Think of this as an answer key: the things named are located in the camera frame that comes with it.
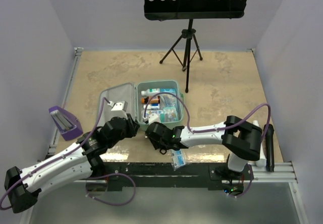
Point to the white tube object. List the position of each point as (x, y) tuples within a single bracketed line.
[(257, 145)]

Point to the white gauze dressing packet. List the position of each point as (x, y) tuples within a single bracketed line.
[(148, 112)]

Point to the aluminium frame rail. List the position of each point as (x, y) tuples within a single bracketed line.
[(26, 215)]

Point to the brown bottle orange cap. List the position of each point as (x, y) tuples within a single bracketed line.
[(150, 99)]

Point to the black handled scissors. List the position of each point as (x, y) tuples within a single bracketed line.
[(163, 150)]

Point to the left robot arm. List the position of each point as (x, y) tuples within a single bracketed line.
[(79, 161)]

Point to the teal header clear packet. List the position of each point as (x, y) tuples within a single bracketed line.
[(166, 118)]

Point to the black music stand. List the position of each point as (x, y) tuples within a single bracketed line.
[(163, 10)]

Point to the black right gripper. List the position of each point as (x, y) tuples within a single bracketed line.
[(156, 145)]

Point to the light blue foil pouch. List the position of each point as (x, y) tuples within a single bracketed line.
[(168, 97)]

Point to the white plastic bottle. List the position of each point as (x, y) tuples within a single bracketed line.
[(150, 92)]

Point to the clear green dotted packet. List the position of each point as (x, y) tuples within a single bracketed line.
[(170, 110)]

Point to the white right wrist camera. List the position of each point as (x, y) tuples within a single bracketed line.
[(151, 119)]

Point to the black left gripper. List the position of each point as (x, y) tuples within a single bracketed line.
[(132, 126)]

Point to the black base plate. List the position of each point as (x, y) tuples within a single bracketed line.
[(210, 175)]

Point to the purple box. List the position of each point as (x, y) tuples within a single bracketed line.
[(67, 124)]

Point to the small blue white sachet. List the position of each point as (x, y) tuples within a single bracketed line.
[(178, 158)]

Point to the black cylinder object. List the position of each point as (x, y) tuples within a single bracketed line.
[(269, 147)]

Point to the mint green medicine case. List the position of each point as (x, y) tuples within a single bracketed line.
[(131, 93)]

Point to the white blue bandage roll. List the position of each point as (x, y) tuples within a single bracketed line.
[(153, 106)]

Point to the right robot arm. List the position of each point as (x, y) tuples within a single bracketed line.
[(244, 140)]

